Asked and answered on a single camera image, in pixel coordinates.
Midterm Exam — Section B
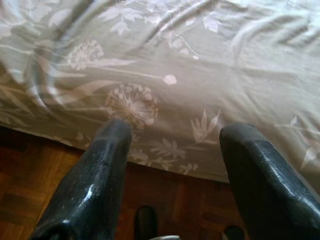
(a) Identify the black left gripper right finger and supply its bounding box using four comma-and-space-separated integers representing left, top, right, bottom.
219, 122, 320, 240

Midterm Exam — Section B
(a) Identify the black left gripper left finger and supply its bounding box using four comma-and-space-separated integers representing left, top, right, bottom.
29, 119, 133, 240

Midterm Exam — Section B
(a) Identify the beige floral bed sheet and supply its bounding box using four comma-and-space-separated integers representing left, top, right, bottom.
0, 0, 320, 186

